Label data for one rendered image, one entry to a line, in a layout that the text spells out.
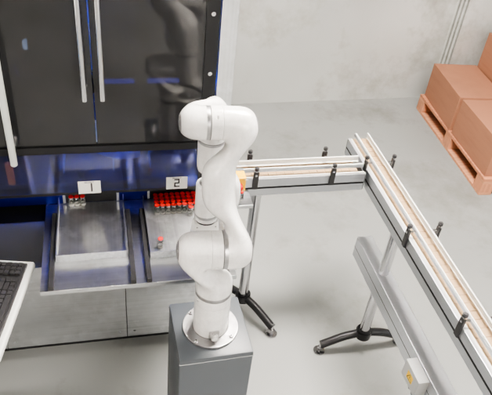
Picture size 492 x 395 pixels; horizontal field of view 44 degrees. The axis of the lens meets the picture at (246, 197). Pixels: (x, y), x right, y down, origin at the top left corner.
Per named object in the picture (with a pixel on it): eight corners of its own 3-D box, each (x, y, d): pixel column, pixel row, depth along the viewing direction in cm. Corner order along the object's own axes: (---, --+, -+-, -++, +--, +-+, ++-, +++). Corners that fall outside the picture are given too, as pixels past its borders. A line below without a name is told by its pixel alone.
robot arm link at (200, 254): (233, 302, 192) (240, 248, 177) (175, 305, 189) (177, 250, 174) (229, 275, 201) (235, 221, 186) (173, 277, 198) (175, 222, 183)
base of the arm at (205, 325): (243, 345, 202) (248, 308, 191) (186, 353, 198) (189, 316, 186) (231, 302, 216) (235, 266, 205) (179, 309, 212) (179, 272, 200)
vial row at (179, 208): (153, 211, 248) (153, 203, 245) (197, 208, 252) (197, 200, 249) (154, 215, 246) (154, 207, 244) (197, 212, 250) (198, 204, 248)
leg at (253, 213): (232, 295, 324) (245, 181, 277) (248, 293, 326) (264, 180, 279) (235, 307, 318) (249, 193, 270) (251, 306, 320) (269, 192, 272)
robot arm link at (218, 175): (198, 261, 191) (249, 259, 194) (202, 276, 180) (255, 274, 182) (200, 102, 177) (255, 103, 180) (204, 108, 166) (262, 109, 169)
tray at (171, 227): (142, 202, 253) (142, 195, 250) (204, 197, 258) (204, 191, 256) (150, 259, 227) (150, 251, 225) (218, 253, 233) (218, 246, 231)
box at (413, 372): (400, 371, 249) (406, 358, 244) (411, 370, 250) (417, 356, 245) (412, 396, 240) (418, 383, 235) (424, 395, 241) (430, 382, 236)
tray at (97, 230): (59, 204, 247) (58, 197, 245) (123, 200, 252) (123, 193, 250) (56, 262, 221) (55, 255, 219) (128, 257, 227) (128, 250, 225)
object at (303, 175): (217, 200, 264) (219, 171, 255) (211, 179, 276) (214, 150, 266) (363, 191, 279) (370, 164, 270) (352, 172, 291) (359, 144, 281)
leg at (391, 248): (350, 331, 313) (385, 219, 265) (367, 329, 315) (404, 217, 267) (356, 345, 306) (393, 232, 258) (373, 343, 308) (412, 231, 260)
